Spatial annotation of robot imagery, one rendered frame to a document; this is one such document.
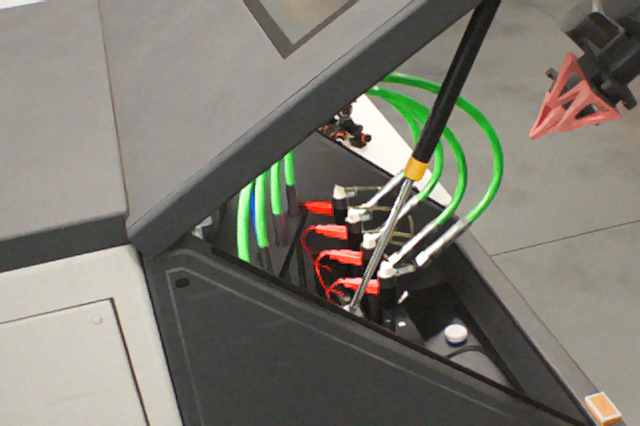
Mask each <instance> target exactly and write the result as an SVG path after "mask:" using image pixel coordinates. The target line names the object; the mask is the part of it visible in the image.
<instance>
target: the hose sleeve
mask: <svg viewBox="0 0 640 426"><path fill-rule="evenodd" d="M471 226H472V223H471V221H470V220H469V219H468V218H467V217H466V216H464V217H462V218H460V219H459V220H457V223H456V224H455V225H453V226H452V227H451V228H450V229H449V230H448V231H447V232H445V233H444V234H443V235H442V236H441V237H440V238H439V239H437V240H435V242H434V243H433V244H432V245H430V246H429V247H428V248H427V249H426V250H425V251H424V253H425V255H426V256H427V257H428V258H429V259H430V260H433V259H434V258H435V257H436V256H439V255H440V254H441V253H442V252H443V251H444V250H445V249H446V248H447V247H449V246H450V245H451V244H452V243H453V241H454V240H456V239H457V238H458V237H459V236H460V235H463V234H464V233H465V232H466V231H467V230H468V229H469V228H470V227H471Z"/></svg>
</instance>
